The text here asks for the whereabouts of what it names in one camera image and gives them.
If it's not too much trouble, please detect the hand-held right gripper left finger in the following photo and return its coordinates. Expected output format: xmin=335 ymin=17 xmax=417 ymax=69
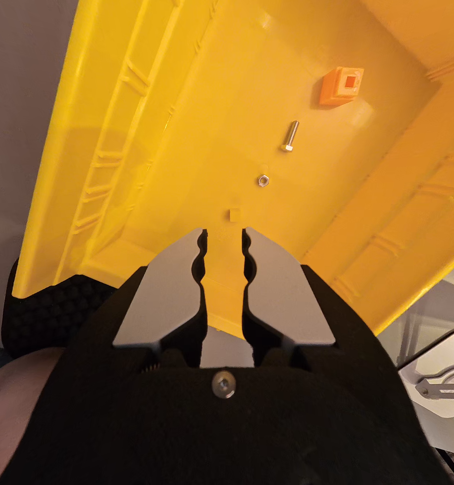
xmin=113 ymin=229 xmax=209 ymax=349

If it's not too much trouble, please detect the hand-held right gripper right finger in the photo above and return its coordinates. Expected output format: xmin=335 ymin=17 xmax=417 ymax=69
xmin=242 ymin=228 xmax=336 ymax=349

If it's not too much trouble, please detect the small metal screw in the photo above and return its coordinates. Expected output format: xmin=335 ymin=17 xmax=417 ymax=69
xmin=281 ymin=120 xmax=300 ymax=153

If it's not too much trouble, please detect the yellow plastic bin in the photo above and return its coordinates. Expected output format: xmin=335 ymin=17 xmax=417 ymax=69
xmin=13 ymin=0 xmax=454 ymax=339

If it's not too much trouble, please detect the orange cube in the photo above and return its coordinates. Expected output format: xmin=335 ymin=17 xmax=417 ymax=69
xmin=319 ymin=67 xmax=365 ymax=107

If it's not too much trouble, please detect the white desk foot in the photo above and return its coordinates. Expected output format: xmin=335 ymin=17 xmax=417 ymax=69
xmin=396 ymin=326 xmax=454 ymax=459

